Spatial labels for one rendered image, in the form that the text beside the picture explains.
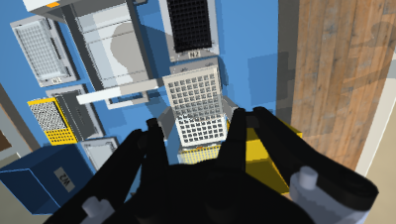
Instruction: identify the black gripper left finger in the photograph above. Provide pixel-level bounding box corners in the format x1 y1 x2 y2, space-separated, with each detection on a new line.
43 106 175 224

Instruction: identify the dark blue open bin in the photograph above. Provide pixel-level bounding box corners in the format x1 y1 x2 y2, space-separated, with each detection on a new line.
0 143 93 215

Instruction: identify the blue flat mat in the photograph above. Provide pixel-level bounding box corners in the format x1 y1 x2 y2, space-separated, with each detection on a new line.
0 0 278 165

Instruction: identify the black multi-well plate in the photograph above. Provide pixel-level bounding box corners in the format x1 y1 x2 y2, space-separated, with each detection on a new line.
166 0 212 53

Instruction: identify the white multi-well plate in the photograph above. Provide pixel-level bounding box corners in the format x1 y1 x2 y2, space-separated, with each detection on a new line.
12 20 67 80
163 65 228 147

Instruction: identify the yellow open-top bin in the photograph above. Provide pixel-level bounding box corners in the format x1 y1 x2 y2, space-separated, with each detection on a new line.
246 118 302 194

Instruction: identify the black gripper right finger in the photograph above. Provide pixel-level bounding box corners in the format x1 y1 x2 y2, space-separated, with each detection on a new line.
203 95 379 224

